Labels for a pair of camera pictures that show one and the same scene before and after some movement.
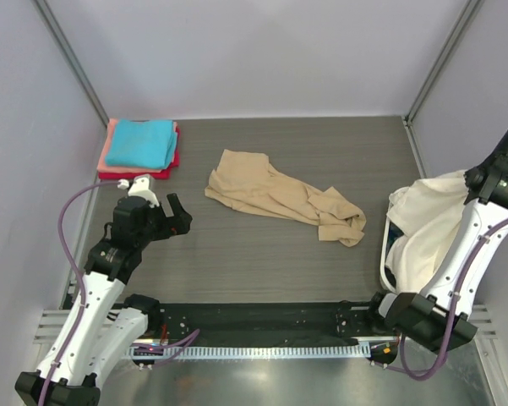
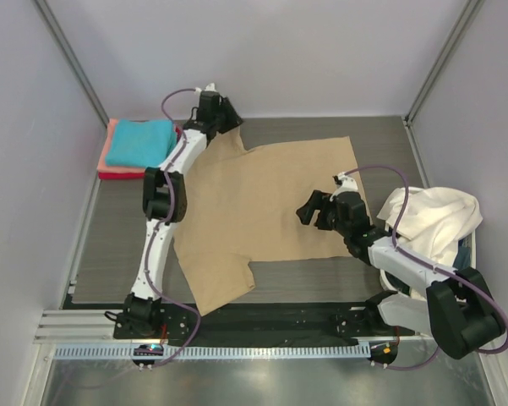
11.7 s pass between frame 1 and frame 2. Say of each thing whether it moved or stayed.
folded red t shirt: stayed
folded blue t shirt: stayed
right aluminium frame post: stayed
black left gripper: moved
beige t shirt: moved
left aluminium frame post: stayed
